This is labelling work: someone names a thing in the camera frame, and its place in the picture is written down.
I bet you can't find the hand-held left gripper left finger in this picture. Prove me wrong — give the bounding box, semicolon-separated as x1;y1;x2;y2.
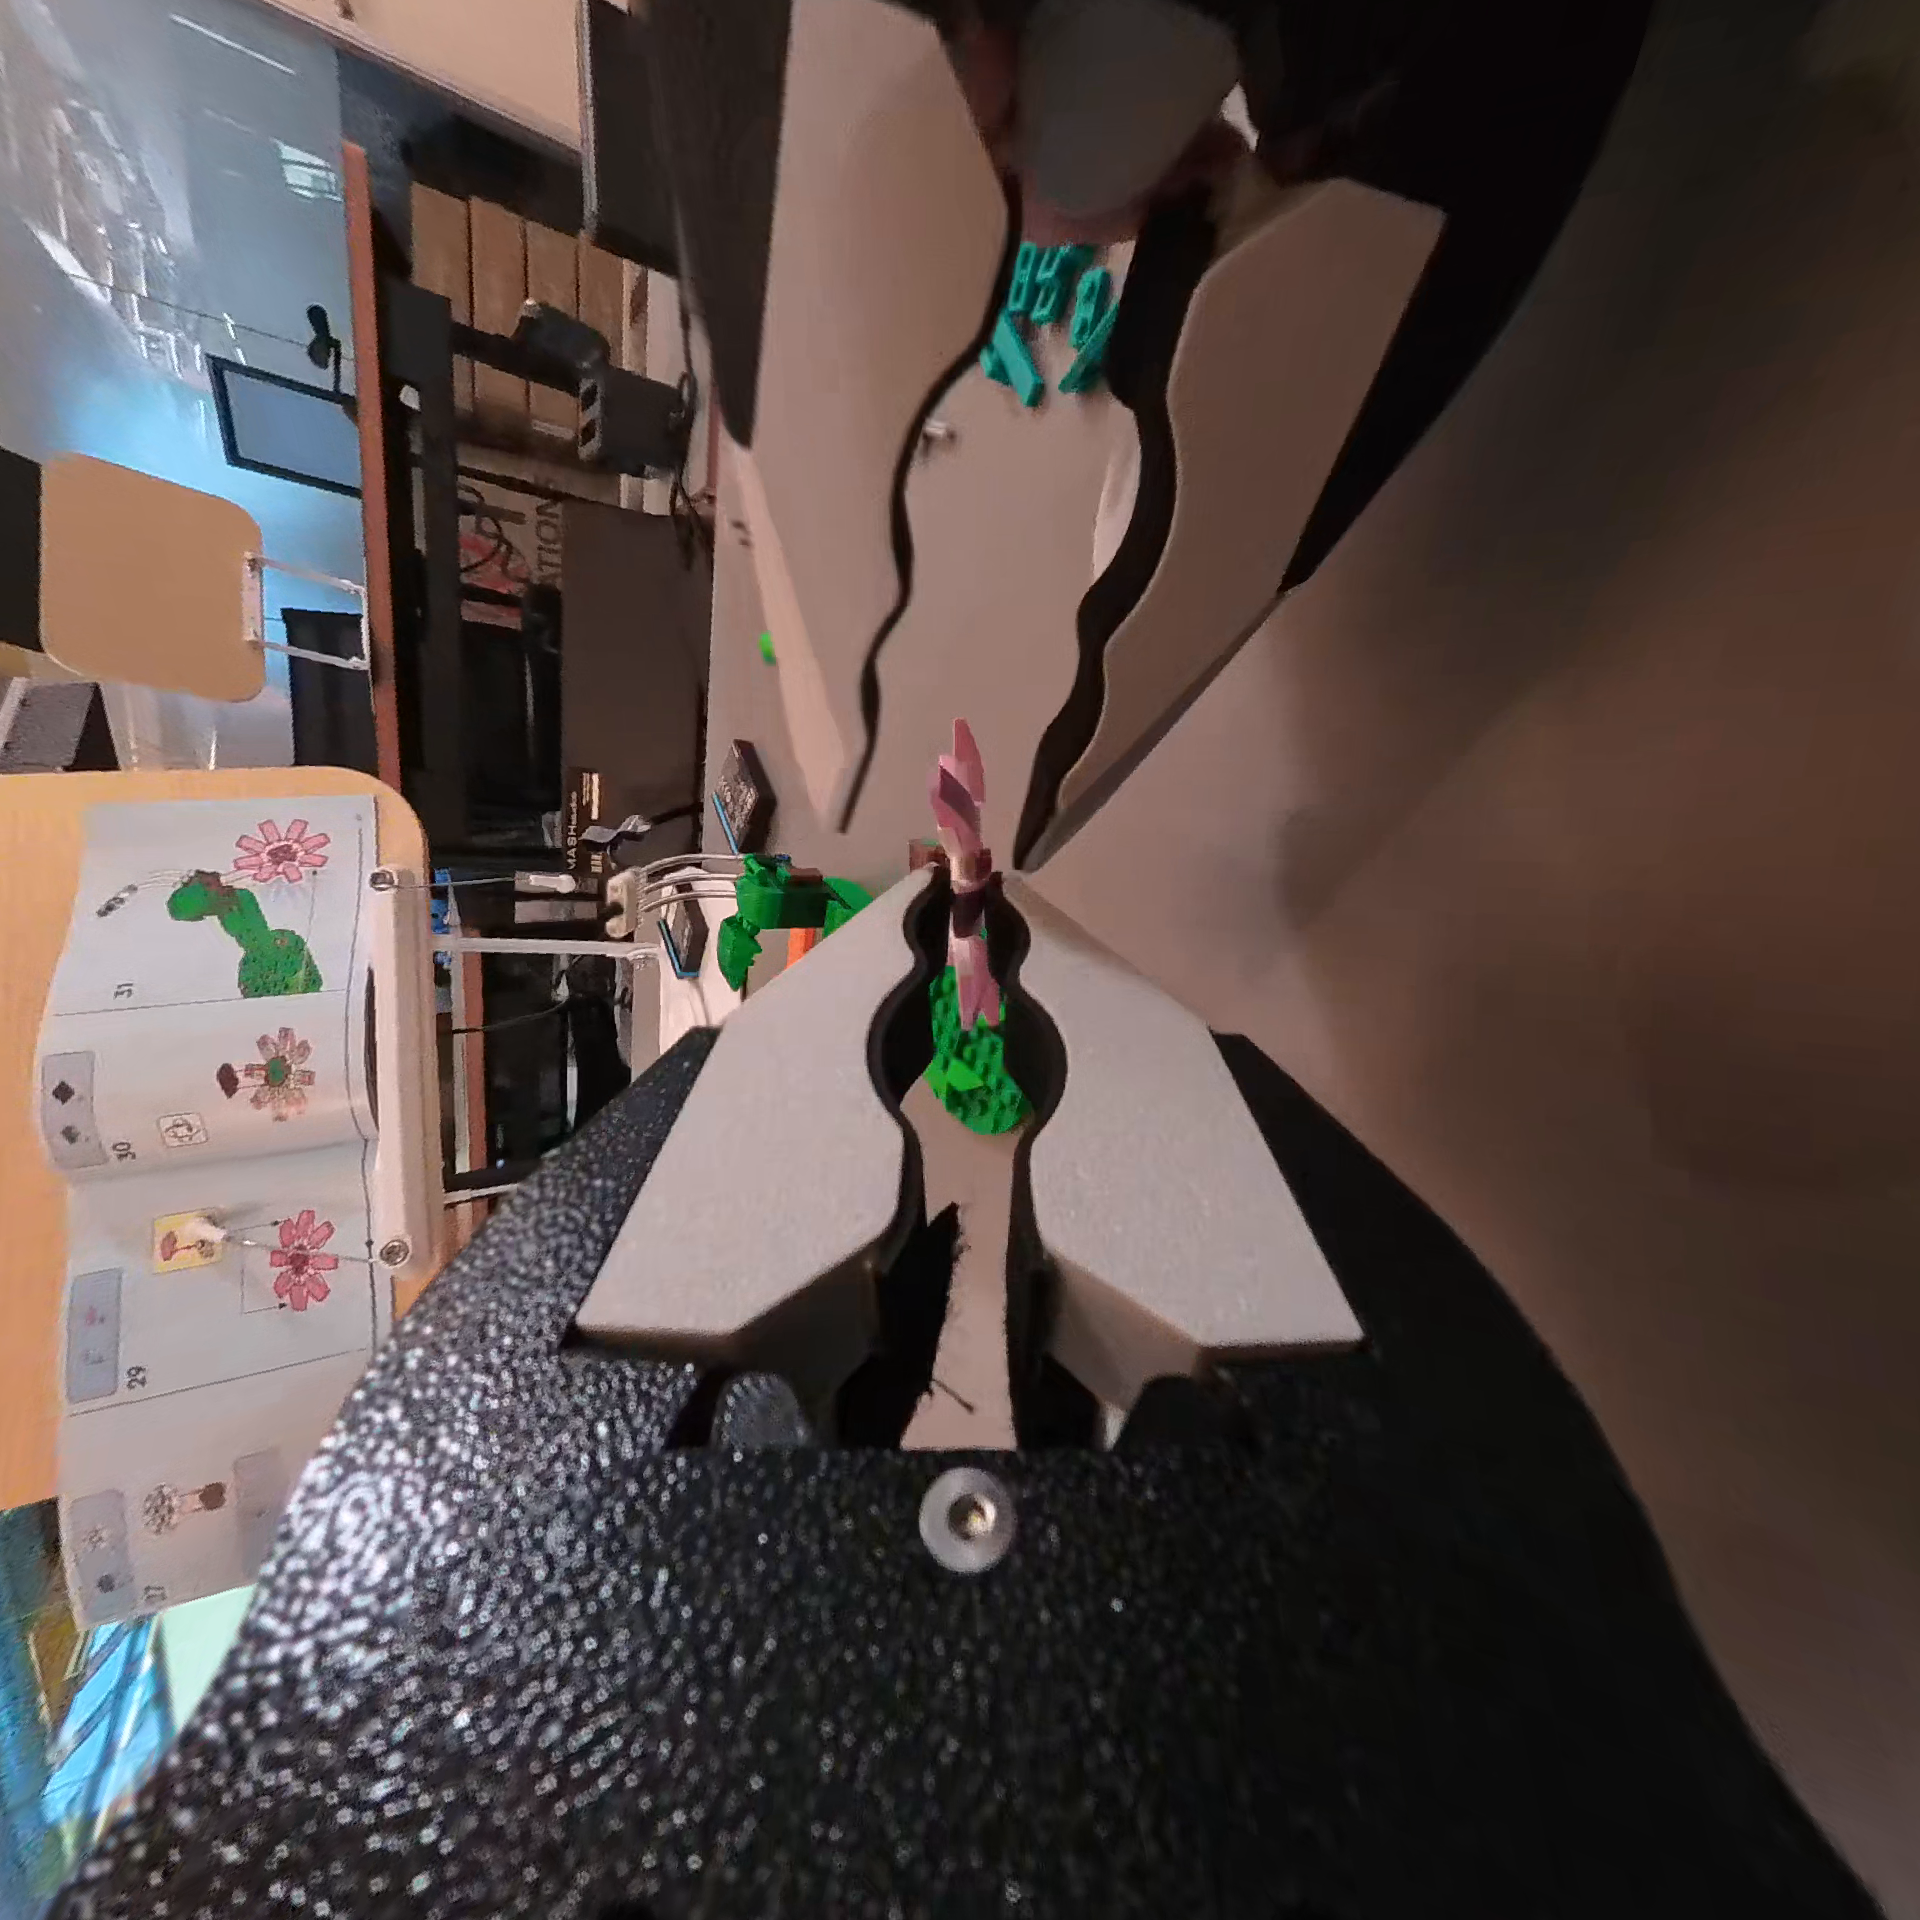
574;870;966;1375

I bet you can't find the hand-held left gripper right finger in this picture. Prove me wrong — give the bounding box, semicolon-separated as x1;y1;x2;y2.
976;873;1372;1411

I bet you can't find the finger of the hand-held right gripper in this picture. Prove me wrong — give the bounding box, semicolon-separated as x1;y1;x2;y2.
1016;183;1452;874
748;0;1008;833

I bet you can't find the pink lego flower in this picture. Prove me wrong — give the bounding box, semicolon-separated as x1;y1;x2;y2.
903;719;1026;1043

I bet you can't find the pile of teal lego pieces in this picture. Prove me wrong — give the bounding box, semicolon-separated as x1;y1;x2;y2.
976;238;1129;411

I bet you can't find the green lego plant model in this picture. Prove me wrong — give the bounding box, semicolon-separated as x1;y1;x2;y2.
714;850;875;996

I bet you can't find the lego instruction booklet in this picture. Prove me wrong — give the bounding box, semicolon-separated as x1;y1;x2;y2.
35;793;395;1630

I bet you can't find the black charging dock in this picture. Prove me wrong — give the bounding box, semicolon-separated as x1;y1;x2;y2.
568;362;696;472

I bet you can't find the row of cardboard boxes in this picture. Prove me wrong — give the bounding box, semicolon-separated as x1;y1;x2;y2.
407;179;678;441

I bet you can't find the brown desk with black legs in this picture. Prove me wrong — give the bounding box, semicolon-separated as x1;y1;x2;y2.
341;140;496;1201

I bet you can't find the dark computer monitor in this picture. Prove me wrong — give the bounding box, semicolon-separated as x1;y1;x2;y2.
206;353;365;501

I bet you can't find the wooden booklet board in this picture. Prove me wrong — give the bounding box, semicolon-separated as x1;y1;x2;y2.
0;763;437;1508

